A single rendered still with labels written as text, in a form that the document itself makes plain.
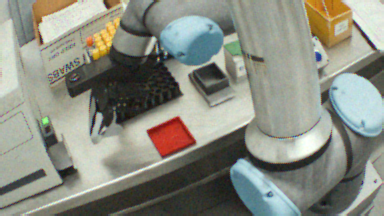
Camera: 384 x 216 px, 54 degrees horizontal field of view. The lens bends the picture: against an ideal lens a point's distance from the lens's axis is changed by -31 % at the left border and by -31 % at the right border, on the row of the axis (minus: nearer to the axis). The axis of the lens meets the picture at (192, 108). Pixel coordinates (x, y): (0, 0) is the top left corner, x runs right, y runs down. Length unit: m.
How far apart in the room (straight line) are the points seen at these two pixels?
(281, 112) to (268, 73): 0.04
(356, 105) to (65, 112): 0.70
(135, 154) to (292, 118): 0.51
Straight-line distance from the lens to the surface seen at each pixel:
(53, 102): 1.11
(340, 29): 1.16
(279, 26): 0.44
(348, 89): 0.62
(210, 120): 0.98
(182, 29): 0.67
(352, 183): 0.72
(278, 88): 0.47
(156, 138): 0.96
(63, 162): 0.92
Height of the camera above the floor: 1.61
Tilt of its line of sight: 48 degrees down
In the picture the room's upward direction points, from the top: 8 degrees counter-clockwise
